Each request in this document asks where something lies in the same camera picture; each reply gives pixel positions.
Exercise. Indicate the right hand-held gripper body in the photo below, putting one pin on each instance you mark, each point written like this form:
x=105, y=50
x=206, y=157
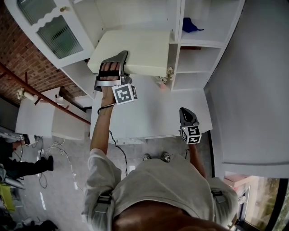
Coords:
x=192, y=135

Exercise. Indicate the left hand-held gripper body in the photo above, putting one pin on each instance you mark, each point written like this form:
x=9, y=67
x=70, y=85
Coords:
x=124, y=94

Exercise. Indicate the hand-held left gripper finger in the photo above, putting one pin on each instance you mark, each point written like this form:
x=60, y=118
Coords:
x=123, y=64

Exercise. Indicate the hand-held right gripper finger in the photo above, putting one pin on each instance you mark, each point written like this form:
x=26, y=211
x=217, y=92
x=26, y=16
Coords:
x=190, y=117
x=182, y=117

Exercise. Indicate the white shelf unit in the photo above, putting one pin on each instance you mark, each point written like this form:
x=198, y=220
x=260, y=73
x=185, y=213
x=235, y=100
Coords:
x=196, y=59

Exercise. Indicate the person's right forearm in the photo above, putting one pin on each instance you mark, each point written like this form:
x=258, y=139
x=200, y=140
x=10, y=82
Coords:
x=196, y=160

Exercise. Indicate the person's left forearm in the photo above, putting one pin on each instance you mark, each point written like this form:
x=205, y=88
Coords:
x=99, y=126

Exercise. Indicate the white table top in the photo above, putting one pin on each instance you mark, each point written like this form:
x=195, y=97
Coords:
x=153, y=112

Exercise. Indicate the person's left hand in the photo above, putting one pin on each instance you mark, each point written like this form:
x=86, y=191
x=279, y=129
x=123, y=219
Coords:
x=109, y=66

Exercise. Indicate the person's right shoe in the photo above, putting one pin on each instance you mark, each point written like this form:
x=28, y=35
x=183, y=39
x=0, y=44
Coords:
x=166, y=157

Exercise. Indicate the person's shoe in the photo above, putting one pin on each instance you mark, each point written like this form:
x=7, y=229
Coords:
x=147, y=157
x=166, y=157

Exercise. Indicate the pink vase with pale flowers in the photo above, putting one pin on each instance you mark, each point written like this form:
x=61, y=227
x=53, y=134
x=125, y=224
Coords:
x=166, y=80

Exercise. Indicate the person's left shoe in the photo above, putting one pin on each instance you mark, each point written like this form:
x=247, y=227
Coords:
x=147, y=157

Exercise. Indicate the person's grey shirt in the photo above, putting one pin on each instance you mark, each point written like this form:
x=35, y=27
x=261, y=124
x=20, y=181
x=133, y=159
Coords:
x=162, y=180

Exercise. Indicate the pink box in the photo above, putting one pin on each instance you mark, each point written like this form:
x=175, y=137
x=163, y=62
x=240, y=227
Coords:
x=237, y=179

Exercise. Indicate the white glass cabinet door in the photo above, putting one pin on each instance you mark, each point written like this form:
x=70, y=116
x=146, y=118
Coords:
x=56, y=36

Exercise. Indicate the blue cloth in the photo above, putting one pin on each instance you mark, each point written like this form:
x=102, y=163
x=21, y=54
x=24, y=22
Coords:
x=189, y=26

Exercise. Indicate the wooden coat rack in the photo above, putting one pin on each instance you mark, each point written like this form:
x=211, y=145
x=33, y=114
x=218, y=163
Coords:
x=45, y=99

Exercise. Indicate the brass door knob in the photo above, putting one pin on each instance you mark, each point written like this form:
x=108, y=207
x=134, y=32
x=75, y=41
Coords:
x=63, y=9

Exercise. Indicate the person's head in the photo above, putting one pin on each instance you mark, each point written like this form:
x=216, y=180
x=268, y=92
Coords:
x=169, y=216

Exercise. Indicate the white side table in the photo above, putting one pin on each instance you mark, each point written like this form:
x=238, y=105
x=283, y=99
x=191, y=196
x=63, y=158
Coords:
x=36, y=119

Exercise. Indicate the white vase with white flowers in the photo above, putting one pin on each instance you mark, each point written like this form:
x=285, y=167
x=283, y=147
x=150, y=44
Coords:
x=28, y=95

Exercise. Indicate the white power strip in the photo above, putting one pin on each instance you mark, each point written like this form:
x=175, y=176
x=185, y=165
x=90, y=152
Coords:
x=41, y=153

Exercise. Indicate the black framed window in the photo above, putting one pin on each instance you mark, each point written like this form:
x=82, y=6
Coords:
x=268, y=203

